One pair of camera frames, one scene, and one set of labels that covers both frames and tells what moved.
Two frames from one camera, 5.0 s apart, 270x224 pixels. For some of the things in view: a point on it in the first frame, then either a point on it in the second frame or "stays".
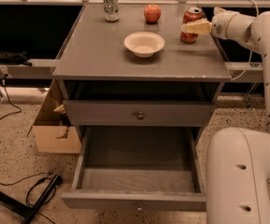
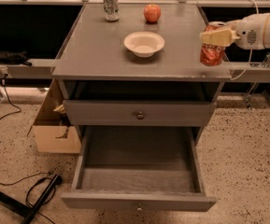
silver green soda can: [111, 7] stays
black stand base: [19, 205] stays
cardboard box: [52, 132] stays
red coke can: [191, 14] → [213, 55]
